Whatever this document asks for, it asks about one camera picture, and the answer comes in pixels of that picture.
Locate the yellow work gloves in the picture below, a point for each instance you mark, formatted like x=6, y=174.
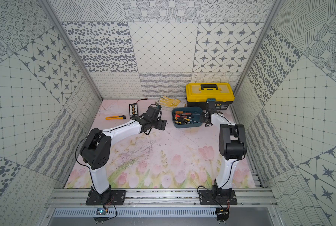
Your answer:
x=167, y=102

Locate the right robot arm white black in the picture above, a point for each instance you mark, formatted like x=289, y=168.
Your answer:
x=232, y=145

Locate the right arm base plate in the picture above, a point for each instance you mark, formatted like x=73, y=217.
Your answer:
x=220, y=197

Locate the teal plastic storage tray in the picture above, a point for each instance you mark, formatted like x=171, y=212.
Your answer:
x=187, y=117

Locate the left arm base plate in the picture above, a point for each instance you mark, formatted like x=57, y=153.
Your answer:
x=106, y=197

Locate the aluminium rail frame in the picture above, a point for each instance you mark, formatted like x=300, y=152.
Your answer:
x=189, y=197

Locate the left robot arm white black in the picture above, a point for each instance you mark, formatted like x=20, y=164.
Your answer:
x=95, y=151

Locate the yellow black toolbox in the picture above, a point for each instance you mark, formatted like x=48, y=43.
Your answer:
x=197, y=94

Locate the orange utility knife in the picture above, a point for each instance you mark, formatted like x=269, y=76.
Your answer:
x=120, y=117

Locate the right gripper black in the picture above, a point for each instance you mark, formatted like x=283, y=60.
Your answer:
x=203, y=121

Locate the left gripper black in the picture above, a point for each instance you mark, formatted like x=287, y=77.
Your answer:
x=159, y=124

